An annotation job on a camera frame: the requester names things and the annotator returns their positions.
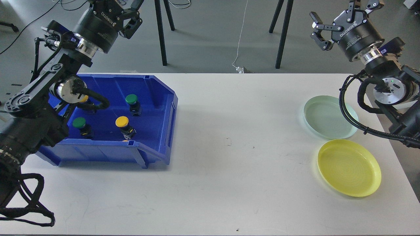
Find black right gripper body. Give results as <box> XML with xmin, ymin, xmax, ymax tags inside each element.
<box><xmin>332</xmin><ymin>10</ymin><xmax>385</xmax><ymax>62</ymax></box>

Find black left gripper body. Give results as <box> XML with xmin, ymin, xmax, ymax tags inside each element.
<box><xmin>73</xmin><ymin>0</ymin><xmax>137</xmax><ymax>53</ymax></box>

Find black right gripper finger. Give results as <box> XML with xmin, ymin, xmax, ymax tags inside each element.
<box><xmin>346</xmin><ymin>0</ymin><xmax>385</xmax><ymax>22</ymax></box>
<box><xmin>310</xmin><ymin>11</ymin><xmax>343</xmax><ymax>51</ymax></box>

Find yellow push button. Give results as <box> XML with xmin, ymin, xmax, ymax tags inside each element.
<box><xmin>78</xmin><ymin>95</ymin><xmax>96</xmax><ymax>115</ymax></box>
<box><xmin>115</xmin><ymin>116</ymin><xmax>136</xmax><ymax>140</ymax></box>

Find green push button front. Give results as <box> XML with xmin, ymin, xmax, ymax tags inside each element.
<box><xmin>72</xmin><ymin>117</ymin><xmax>94</xmax><ymax>139</ymax></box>

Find green push button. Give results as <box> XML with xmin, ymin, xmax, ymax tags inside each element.
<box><xmin>125</xmin><ymin>94</ymin><xmax>142</xmax><ymax>116</ymax></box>
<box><xmin>72</xmin><ymin>117</ymin><xmax>94</xmax><ymax>139</ymax></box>

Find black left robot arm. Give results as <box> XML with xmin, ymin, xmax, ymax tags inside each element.
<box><xmin>0</xmin><ymin>0</ymin><xmax>143</xmax><ymax>227</ymax></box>

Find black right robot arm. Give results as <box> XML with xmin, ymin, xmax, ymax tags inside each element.
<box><xmin>310</xmin><ymin>0</ymin><xmax>420</xmax><ymax>148</ymax></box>

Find green push button back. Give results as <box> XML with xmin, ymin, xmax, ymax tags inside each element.
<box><xmin>125</xmin><ymin>94</ymin><xmax>142</xmax><ymax>116</ymax></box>

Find light green plate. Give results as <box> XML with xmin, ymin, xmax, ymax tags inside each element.
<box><xmin>303</xmin><ymin>95</ymin><xmax>358</xmax><ymax>140</ymax></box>

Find yellow plate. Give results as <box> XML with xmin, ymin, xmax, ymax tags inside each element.
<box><xmin>317</xmin><ymin>139</ymin><xmax>382</xmax><ymax>197</ymax></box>

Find black tripod legs left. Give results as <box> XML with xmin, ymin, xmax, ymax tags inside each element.
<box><xmin>154</xmin><ymin>0</ymin><xmax>175</xmax><ymax>66</ymax></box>

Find black tripod legs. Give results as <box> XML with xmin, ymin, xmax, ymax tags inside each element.
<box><xmin>154</xmin><ymin>0</ymin><xmax>175</xmax><ymax>66</ymax></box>
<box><xmin>269</xmin><ymin>0</ymin><xmax>294</xmax><ymax>69</ymax></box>

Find black tripod legs right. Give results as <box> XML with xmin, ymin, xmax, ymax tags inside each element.
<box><xmin>269</xmin><ymin>0</ymin><xmax>294</xmax><ymax>69</ymax></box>

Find blue plastic storage bin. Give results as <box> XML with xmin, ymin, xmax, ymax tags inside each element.
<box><xmin>36</xmin><ymin>73</ymin><xmax>178</xmax><ymax>168</ymax></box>

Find black floor cable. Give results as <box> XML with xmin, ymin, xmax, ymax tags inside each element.
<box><xmin>0</xmin><ymin>0</ymin><xmax>89</xmax><ymax>55</ymax></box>

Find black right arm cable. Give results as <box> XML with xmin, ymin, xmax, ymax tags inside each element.
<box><xmin>339</xmin><ymin>74</ymin><xmax>420</xmax><ymax>148</ymax></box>

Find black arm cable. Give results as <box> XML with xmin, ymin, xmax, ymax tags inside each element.
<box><xmin>0</xmin><ymin>173</ymin><xmax>55</xmax><ymax>227</ymax></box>
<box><xmin>339</xmin><ymin>74</ymin><xmax>420</xmax><ymax>148</ymax></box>

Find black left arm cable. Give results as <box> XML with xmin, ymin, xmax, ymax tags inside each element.
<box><xmin>0</xmin><ymin>173</ymin><xmax>55</xmax><ymax>227</ymax></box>

